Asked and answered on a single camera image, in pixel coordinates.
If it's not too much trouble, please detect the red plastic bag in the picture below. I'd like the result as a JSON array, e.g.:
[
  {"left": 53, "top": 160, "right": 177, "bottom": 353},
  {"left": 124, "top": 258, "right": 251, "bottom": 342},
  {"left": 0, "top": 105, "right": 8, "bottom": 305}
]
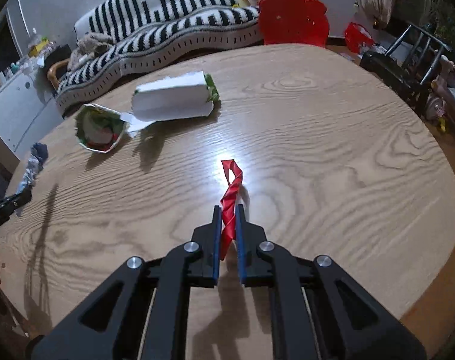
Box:
[{"left": 344, "top": 22, "right": 376, "bottom": 53}]

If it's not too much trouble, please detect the black white striped blanket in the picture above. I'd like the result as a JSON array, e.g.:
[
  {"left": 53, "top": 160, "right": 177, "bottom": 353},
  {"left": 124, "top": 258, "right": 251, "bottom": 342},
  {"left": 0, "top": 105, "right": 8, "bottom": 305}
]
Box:
[{"left": 55, "top": 0, "right": 267, "bottom": 119}]

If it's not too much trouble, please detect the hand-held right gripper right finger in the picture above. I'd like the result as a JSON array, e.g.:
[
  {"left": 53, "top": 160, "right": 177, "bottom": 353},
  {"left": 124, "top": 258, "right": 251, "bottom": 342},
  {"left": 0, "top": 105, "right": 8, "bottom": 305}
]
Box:
[{"left": 235, "top": 203, "right": 427, "bottom": 360}]

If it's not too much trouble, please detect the green yellow snack bag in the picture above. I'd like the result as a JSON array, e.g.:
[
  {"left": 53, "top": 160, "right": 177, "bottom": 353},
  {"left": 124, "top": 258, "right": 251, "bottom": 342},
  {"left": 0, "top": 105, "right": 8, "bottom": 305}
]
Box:
[{"left": 74, "top": 103, "right": 132, "bottom": 154}]

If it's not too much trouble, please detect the black metal chair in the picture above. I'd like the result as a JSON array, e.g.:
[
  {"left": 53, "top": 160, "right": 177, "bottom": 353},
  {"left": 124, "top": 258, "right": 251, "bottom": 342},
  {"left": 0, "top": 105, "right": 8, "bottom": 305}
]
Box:
[{"left": 360, "top": 23, "right": 453, "bottom": 117}]

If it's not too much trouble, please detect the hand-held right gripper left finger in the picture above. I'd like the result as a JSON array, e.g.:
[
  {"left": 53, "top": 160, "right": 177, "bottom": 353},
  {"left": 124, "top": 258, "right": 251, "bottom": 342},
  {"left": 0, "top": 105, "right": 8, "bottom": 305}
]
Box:
[{"left": 30, "top": 205, "right": 222, "bottom": 360}]

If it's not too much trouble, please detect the brown plush cloth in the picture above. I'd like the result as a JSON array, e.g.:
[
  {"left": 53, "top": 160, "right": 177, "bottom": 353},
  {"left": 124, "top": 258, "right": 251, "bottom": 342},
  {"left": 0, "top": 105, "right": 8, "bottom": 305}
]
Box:
[{"left": 68, "top": 32, "right": 116, "bottom": 70}]

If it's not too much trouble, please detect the green wrapper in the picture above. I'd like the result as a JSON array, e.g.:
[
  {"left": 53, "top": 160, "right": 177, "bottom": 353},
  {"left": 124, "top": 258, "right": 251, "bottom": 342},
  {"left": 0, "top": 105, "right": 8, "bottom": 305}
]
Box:
[{"left": 204, "top": 73, "right": 221, "bottom": 107}]

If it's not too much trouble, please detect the long white carton box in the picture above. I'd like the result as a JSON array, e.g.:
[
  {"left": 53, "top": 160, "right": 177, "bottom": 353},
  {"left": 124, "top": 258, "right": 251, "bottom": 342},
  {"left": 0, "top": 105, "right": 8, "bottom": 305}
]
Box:
[{"left": 127, "top": 70, "right": 218, "bottom": 139}]

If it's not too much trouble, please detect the red ribbon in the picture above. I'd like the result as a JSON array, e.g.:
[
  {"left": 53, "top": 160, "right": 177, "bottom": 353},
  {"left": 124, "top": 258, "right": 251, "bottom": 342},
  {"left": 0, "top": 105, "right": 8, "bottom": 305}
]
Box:
[{"left": 218, "top": 159, "right": 244, "bottom": 261}]

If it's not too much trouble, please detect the yellow box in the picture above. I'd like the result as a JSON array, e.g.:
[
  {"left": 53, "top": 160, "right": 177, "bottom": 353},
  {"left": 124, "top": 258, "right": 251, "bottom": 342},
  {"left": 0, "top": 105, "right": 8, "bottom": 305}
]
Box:
[{"left": 28, "top": 41, "right": 50, "bottom": 56}]

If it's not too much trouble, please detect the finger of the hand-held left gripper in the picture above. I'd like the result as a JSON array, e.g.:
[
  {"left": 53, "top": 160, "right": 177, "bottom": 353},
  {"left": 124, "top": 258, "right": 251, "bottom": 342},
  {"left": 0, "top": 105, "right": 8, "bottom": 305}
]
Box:
[{"left": 0, "top": 187, "right": 33, "bottom": 229}]

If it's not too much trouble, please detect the black box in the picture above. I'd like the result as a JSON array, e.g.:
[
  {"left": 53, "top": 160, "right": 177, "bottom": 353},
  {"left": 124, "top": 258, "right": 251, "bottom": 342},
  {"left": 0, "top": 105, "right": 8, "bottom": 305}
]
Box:
[{"left": 45, "top": 44, "right": 72, "bottom": 69}]

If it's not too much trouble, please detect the small blue wrapper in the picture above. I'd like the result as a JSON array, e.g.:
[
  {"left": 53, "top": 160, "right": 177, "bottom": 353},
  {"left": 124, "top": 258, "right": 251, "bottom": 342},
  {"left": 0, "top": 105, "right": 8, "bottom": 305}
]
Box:
[{"left": 17, "top": 142, "right": 49, "bottom": 197}]

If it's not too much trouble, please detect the wooden frame sofa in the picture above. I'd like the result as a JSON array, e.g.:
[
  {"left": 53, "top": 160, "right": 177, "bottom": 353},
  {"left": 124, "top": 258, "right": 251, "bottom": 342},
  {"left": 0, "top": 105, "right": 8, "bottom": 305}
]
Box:
[{"left": 47, "top": 0, "right": 307, "bottom": 119}]

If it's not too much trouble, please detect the white cabinet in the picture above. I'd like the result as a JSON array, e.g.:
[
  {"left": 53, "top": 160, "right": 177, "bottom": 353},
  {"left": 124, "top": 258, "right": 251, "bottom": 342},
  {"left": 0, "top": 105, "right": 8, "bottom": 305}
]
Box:
[{"left": 0, "top": 62, "right": 63, "bottom": 151}]

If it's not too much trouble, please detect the pink toy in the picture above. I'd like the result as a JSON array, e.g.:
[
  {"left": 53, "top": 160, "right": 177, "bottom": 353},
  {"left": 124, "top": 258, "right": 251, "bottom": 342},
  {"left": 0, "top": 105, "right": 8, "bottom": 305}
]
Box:
[{"left": 424, "top": 56, "right": 455, "bottom": 143}]

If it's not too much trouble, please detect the red plastic chair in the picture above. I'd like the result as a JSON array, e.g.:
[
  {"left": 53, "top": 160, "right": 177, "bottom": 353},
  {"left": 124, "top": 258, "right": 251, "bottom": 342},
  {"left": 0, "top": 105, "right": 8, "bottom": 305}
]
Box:
[{"left": 258, "top": 0, "right": 330, "bottom": 47}]

